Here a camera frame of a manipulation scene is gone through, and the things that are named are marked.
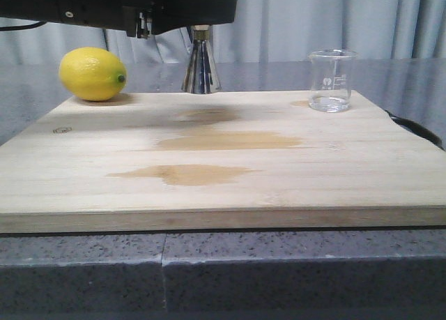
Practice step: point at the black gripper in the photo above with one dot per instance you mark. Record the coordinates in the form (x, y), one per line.
(138, 18)

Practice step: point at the steel double jigger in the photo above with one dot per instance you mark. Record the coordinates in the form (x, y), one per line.
(201, 75)

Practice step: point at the small glass beaker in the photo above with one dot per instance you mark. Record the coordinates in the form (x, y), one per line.
(331, 71)

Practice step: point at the yellow lemon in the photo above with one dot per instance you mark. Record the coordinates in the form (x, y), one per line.
(92, 73)

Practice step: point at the grey curtain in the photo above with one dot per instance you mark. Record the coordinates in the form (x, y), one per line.
(264, 31)

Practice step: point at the wooden cutting board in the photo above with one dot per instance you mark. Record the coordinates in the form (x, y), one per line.
(160, 161)

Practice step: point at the black board handle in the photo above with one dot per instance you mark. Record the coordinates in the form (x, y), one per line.
(417, 129)

